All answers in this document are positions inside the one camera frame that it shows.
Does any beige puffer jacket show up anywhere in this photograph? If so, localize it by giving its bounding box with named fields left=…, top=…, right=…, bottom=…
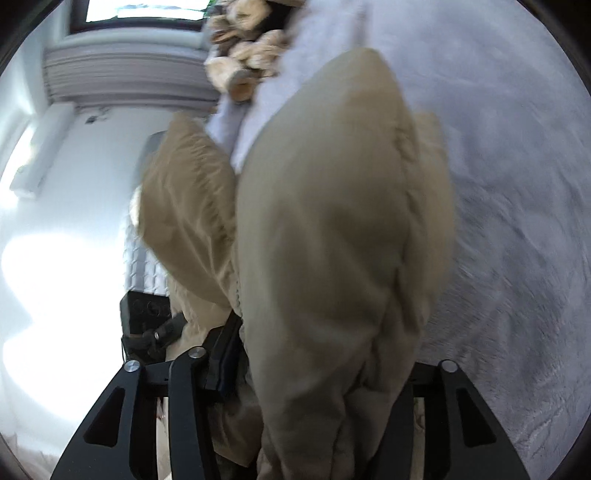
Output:
left=137, top=48, right=455, bottom=479

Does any dark framed window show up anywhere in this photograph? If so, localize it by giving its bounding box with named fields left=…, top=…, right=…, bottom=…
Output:
left=69, top=0, right=214, bottom=34

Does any lavender plush bed blanket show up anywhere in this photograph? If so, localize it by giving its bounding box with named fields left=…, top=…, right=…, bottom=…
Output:
left=207, top=1, right=590, bottom=479

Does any striped beige garment pile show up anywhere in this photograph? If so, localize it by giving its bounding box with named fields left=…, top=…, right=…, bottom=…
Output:
left=204, top=0, right=305, bottom=103

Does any white radiator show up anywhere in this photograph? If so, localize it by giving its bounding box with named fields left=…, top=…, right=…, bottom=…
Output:
left=43, top=41, right=219, bottom=114

